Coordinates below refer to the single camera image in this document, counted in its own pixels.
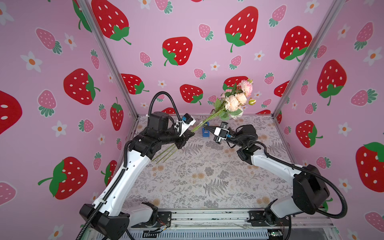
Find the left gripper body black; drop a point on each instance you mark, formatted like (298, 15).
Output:
(169, 138)

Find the blue tape dispenser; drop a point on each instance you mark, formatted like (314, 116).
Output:
(205, 133)

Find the pink flower bouquet green stems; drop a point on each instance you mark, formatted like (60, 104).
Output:
(229, 105)

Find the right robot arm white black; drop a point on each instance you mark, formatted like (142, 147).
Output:
(310, 188)

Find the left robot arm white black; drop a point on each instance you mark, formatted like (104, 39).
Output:
(105, 214)

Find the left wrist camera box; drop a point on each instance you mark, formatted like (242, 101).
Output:
(183, 125)

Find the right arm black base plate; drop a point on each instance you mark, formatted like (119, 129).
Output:
(263, 219)

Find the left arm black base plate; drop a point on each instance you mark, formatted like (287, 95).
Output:
(157, 220)

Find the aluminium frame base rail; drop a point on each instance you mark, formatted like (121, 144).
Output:
(228, 224)

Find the left aluminium corner post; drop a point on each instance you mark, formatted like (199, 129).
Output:
(90, 18)

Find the aluminium corner post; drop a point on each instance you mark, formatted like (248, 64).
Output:
(90, 18)
(324, 27)

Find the right aluminium corner post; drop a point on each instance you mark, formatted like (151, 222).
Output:
(324, 27)

